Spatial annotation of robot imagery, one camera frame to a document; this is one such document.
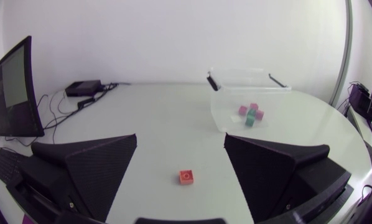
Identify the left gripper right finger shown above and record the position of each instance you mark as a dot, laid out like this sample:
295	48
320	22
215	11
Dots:
260	177

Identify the clear plastic container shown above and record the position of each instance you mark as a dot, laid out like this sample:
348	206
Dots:
229	99

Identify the pink toy brick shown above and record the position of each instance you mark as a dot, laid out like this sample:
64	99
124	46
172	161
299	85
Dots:
254	106
242	110
260	114

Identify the black keyboard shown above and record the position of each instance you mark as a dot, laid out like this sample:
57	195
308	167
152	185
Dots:
7	166

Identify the red toy brick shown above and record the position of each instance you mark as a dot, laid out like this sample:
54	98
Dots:
186	177

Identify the green toy brick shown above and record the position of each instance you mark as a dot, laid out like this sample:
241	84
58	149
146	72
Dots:
251	112
249	121

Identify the black power brick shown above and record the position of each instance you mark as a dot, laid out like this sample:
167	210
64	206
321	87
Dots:
82	87

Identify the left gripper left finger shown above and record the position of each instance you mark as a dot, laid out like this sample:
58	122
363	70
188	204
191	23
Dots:
92	174

